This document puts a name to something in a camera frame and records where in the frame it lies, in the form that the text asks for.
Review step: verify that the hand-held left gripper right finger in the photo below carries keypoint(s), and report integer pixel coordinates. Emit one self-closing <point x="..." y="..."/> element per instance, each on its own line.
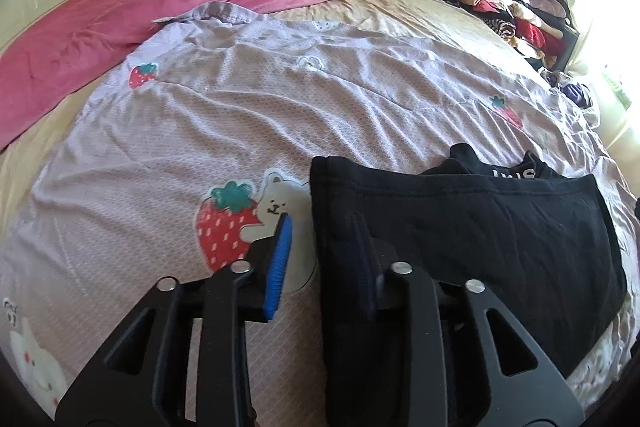
<point x="364" y="267"/>

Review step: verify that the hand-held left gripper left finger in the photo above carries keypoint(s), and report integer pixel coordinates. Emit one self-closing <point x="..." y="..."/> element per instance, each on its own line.
<point x="277" y="272"/>

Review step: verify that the black sweater with orange patches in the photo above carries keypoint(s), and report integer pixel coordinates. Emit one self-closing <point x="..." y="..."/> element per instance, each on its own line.
<point x="475" y="232"/>

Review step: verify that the white bag with clothes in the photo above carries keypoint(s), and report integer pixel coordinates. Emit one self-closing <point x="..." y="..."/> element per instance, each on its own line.
<point x="575" y="94"/>

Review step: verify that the pile of folded clothes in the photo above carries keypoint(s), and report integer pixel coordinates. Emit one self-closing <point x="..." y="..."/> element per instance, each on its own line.
<point x="510" y="7"/>

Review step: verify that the lilac strawberry print quilt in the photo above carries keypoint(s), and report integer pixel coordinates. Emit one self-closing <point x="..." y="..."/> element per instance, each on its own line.
<point x="250" y="107"/>

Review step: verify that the beige bed sheet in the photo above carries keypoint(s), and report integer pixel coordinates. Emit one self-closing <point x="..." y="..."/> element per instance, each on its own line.
<point x="400" y="7"/>

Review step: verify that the pink blanket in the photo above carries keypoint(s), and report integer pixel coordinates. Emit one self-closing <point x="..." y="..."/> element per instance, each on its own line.
<point x="125" y="17"/>

